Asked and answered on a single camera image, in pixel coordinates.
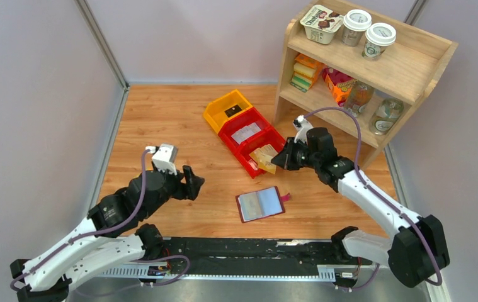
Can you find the yellow plastic bin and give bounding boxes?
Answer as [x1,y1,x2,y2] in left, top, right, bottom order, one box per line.
[203,89,253,134]

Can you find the wooden shelf unit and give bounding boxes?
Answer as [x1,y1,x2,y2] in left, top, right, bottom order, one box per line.
[272,1,458,169]

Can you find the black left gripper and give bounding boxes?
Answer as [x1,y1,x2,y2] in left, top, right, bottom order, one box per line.
[142,163,206,218]

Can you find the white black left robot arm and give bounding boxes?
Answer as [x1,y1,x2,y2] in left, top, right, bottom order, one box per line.
[9,165,205,301]

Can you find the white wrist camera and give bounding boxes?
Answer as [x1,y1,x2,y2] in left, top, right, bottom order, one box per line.
[145,143,178,175]
[293,115,313,143]

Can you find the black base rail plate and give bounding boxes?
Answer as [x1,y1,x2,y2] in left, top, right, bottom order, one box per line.
[122,237,373,277]

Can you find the red leather card holder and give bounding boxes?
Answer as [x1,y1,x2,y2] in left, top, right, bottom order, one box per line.
[236,186,292,223]

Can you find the glass bottle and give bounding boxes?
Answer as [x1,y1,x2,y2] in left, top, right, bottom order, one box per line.
[343,81,375,117]
[369,98,404,135]

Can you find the glass bottle right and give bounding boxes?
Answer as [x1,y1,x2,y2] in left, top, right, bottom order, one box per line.
[369,98,404,135]

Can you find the gold card in bin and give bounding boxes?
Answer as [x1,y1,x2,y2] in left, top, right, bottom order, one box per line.
[259,144,278,158]

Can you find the orange snack bag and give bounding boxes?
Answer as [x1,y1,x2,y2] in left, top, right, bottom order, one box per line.
[322,67,356,107]

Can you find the Chobani yogurt cup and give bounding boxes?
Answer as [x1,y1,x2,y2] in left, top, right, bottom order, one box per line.
[300,4,344,45]

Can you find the paper coffee cup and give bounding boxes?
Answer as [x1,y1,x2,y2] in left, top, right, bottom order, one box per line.
[341,9,372,47]
[361,23,397,60]

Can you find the black card in bin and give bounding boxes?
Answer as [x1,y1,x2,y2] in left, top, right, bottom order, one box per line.
[224,104,242,118]

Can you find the white card in bin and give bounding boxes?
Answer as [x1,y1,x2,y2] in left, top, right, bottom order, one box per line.
[231,123,261,145]

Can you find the red plastic bin middle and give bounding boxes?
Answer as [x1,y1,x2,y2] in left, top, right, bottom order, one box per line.
[218,108,271,154]

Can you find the paper coffee cup right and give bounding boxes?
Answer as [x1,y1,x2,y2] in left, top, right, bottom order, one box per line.
[361,23,397,60]

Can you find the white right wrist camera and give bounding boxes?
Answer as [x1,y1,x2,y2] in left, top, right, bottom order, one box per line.
[293,115,313,143]

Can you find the glass bottle left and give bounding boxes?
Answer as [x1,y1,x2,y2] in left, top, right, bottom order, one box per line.
[343,81,375,117]

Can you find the red plastic bin front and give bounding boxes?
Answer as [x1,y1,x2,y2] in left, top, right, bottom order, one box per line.
[238,127,285,178]

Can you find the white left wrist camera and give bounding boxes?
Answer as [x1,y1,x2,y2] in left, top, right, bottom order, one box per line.
[145,143,178,175]

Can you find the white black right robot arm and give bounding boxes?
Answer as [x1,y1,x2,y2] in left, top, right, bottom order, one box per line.
[271,127,450,288]

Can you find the red plastic bin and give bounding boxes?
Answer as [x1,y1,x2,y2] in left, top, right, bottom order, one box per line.
[238,127,285,178]
[218,108,271,154]

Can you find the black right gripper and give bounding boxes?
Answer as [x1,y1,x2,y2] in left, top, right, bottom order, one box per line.
[270,137,319,171]

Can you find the stack of sponges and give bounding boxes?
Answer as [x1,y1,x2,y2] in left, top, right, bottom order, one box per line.
[290,53,324,92]

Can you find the paper coffee cup left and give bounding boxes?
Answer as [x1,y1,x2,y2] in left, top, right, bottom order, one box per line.
[341,9,372,47]

